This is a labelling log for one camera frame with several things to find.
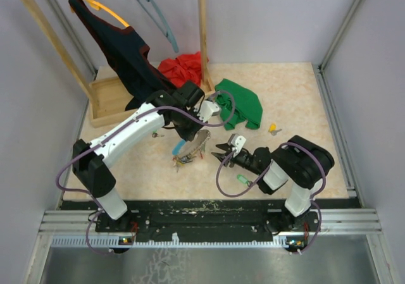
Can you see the red cloth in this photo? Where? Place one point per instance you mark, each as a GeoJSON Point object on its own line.
{"type": "Point", "coordinates": [184, 68]}

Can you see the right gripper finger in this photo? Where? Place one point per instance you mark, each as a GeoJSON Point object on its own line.
{"type": "Point", "coordinates": [225, 147]}
{"type": "Point", "coordinates": [224, 158]}

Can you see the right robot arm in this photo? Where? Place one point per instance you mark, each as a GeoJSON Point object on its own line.
{"type": "Point", "coordinates": [298, 160]}

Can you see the large keyring with blue handle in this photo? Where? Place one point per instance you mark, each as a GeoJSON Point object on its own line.
{"type": "Point", "coordinates": [185, 152]}

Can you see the yellow hanger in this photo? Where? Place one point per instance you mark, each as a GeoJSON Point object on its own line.
{"type": "Point", "coordinates": [96, 5]}

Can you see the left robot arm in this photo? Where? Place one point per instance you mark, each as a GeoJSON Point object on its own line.
{"type": "Point", "coordinates": [92, 160]}

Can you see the wooden clothes rack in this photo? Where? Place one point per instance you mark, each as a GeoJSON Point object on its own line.
{"type": "Point", "coordinates": [108, 97]}

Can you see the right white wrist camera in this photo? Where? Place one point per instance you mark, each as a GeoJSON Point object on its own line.
{"type": "Point", "coordinates": [236, 142]}

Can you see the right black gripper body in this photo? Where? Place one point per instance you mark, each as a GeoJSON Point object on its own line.
{"type": "Point", "coordinates": [244, 160]}

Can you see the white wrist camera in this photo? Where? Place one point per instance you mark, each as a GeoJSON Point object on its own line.
{"type": "Point", "coordinates": [236, 142]}
{"type": "Point", "coordinates": [208, 110]}

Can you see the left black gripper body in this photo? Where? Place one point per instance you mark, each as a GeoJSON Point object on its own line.
{"type": "Point", "coordinates": [188, 126]}

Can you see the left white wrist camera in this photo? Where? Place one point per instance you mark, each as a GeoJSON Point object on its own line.
{"type": "Point", "coordinates": [208, 110]}

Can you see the dark navy garment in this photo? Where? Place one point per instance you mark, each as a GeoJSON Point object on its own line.
{"type": "Point", "coordinates": [126, 53]}

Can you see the yellow tag key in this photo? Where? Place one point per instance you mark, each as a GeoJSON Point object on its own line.
{"type": "Point", "coordinates": [273, 130]}

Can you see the green tag key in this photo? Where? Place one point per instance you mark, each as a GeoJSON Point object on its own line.
{"type": "Point", "coordinates": [156, 134]}
{"type": "Point", "coordinates": [242, 179]}

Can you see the green cloth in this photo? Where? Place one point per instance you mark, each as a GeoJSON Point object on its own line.
{"type": "Point", "coordinates": [248, 108]}

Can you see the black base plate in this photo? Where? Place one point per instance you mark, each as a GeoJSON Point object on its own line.
{"type": "Point", "coordinates": [217, 221]}

